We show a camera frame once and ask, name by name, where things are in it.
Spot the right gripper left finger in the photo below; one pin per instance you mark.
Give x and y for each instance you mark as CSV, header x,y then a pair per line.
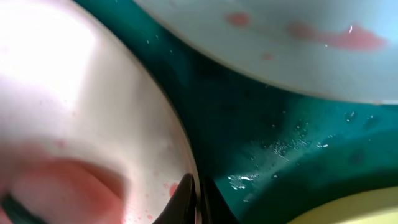
x,y
181,208

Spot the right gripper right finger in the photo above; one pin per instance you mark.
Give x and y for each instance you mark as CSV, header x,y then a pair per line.
x,y
214,209

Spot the yellow green plate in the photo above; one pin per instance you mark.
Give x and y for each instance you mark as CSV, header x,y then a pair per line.
x,y
370,207

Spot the white plate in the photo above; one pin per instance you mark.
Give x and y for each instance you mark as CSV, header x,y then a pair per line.
x,y
70,89

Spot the light blue plate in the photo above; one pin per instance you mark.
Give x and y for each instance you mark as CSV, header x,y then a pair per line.
x,y
336,49

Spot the teal plastic serving tray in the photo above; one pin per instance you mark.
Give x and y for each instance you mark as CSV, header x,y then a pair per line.
x,y
272,154

